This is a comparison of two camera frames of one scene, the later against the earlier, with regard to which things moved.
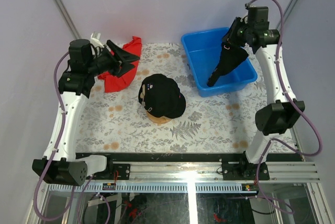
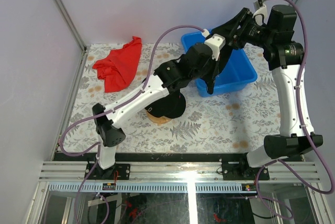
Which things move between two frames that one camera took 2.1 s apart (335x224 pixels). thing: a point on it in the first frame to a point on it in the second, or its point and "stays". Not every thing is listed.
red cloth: [114, 84] stays
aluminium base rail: [279, 172] stays
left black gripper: [125, 57] to [209, 57]
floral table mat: [115, 122] stays
